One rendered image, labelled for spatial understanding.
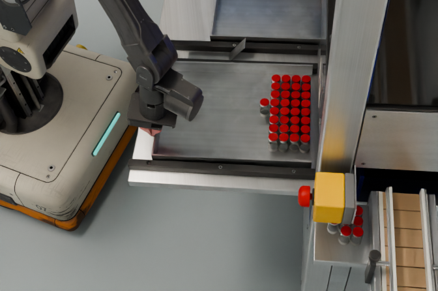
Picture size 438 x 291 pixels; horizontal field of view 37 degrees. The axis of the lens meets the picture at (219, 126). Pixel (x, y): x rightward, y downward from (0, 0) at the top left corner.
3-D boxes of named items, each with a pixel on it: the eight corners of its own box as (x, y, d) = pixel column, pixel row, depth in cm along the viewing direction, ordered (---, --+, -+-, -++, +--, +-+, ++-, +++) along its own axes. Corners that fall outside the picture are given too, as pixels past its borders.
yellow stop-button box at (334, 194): (350, 191, 125) (354, 172, 119) (350, 225, 121) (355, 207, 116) (311, 188, 126) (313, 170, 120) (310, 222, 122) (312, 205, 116)
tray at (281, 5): (350, -27, 169) (351, -37, 166) (351, 49, 155) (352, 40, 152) (221, -30, 173) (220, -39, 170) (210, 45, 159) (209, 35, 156)
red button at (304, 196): (317, 192, 124) (319, 182, 121) (317, 211, 122) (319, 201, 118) (298, 191, 124) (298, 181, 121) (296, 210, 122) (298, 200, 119)
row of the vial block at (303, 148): (309, 87, 149) (311, 74, 146) (309, 153, 140) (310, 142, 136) (300, 87, 150) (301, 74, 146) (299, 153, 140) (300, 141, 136)
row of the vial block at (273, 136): (280, 86, 150) (281, 74, 146) (277, 152, 140) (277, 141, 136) (271, 86, 150) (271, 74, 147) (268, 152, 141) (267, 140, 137)
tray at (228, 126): (311, 74, 152) (313, 64, 149) (310, 170, 138) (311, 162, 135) (169, 70, 155) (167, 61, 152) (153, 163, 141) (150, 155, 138)
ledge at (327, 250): (382, 209, 133) (383, 205, 132) (384, 269, 126) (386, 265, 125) (313, 205, 135) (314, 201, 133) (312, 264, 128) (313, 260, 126)
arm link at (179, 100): (161, 35, 123) (136, 63, 118) (214, 62, 121) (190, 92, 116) (158, 76, 133) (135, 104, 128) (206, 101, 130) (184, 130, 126)
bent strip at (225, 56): (246, 54, 156) (246, 38, 151) (246, 63, 155) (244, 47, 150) (188, 52, 158) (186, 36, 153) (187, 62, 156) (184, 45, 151)
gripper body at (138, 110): (175, 130, 134) (176, 110, 128) (126, 122, 134) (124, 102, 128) (179, 104, 137) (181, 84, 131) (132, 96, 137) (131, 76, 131)
